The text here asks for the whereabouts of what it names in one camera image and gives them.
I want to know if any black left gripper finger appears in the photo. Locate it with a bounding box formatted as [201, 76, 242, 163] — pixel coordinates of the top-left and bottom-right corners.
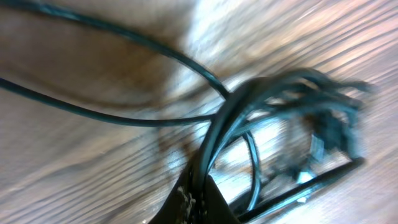
[149, 155, 239, 224]

